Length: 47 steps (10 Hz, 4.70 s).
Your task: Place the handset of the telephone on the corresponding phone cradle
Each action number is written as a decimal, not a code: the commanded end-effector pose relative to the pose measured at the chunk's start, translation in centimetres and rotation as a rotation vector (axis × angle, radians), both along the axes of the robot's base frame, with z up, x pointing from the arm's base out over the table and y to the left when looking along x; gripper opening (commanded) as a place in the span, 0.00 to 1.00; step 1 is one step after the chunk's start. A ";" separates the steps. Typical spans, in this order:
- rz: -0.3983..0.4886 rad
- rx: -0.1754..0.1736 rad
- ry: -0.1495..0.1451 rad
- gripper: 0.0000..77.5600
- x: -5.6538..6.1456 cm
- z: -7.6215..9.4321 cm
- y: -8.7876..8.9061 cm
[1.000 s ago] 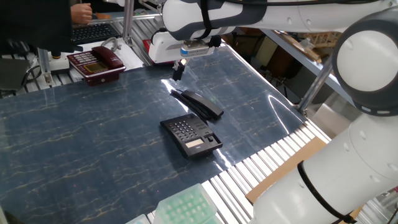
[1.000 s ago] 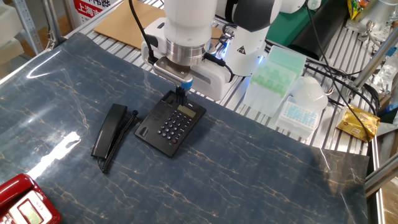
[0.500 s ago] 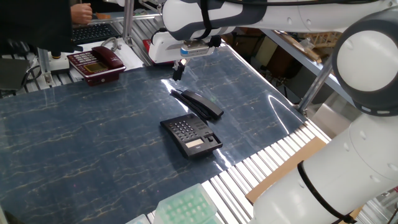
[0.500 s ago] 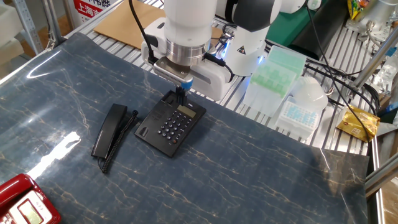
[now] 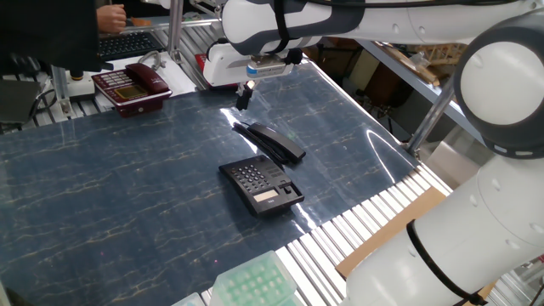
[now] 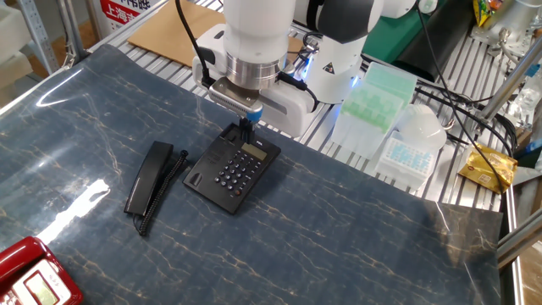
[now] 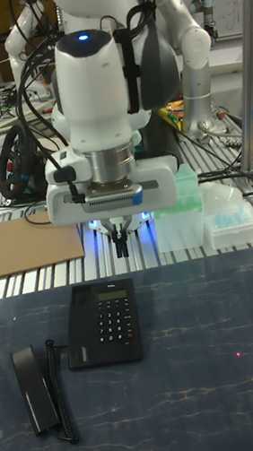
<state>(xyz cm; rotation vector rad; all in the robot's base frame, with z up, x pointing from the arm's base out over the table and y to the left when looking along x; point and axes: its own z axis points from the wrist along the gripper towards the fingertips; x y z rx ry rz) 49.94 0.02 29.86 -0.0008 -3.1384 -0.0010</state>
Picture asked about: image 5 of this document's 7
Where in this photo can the slanted aluminium frame post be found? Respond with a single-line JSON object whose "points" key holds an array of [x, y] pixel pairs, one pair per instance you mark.
{"points": [[429, 119]]}

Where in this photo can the bright red telephone base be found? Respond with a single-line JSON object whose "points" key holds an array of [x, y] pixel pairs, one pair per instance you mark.
{"points": [[200, 61]]}

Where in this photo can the black telephone base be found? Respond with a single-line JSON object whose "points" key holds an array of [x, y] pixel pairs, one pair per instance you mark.
{"points": [[248, 176]]}

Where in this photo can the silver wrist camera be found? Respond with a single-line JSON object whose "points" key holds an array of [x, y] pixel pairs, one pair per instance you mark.
{"points": [[268, 68]]}

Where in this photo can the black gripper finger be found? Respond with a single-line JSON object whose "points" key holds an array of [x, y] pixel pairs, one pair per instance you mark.
{"points": [[251, 88], [242, 101]]}

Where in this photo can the short aluminium bracket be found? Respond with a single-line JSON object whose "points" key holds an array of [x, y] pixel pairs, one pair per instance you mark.
{"points": [[61, 91]]}

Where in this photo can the maroon telephone base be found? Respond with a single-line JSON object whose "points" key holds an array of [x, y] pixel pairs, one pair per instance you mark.
{"points": [[127, 91]]}

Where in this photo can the black round stand foot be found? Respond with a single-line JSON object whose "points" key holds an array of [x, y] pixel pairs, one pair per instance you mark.
{"points": [[76, 75]]}

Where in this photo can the dark grey flat device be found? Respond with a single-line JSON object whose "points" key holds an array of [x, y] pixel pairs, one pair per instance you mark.
{"points": [[19, 100]]}

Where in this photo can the green pipette tip box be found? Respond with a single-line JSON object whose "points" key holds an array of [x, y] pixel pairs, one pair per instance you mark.
{"points": [[255, 282]]}

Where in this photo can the person's bare hand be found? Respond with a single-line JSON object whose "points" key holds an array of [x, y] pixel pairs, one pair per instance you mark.
{"points": [[111, 18]]}

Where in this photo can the maroon telephone handset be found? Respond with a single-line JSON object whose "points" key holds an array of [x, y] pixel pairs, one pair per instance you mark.
{"points": [[146, 78]]}

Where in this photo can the blue marble pattern mat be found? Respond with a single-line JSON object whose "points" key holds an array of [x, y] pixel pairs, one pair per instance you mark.
{"points": [[106, 191]]}

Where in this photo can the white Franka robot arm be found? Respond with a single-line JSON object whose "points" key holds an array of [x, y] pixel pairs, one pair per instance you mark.
{"points": [[489, 238]]}

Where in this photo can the black computer keyboard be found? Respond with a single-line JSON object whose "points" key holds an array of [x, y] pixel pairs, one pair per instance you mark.
{"points": [[127, 44]]}

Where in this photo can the white paper sheet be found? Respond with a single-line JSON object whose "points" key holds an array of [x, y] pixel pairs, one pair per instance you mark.
{"points": [[178, 81]]}

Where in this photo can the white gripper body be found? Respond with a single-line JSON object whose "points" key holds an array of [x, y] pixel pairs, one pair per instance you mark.
{"points": [[221, 64]]}

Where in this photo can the brown cardboard sheet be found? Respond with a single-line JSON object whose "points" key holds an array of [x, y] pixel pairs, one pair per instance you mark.
{"points": [[395, 229]]}

